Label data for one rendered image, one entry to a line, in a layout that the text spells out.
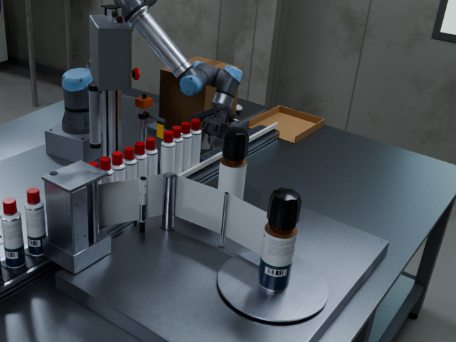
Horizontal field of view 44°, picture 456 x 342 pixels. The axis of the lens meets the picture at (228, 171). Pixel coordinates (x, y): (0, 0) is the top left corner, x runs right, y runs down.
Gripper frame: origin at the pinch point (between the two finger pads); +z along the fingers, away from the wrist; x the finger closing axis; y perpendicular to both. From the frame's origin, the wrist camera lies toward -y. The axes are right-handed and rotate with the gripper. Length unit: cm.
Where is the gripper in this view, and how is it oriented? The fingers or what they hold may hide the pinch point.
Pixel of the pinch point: (198, 153)
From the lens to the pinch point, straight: 218.2
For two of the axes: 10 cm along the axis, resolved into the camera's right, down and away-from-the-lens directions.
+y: 8.2, 3.2, -4.7
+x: 4.5, 1.6, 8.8
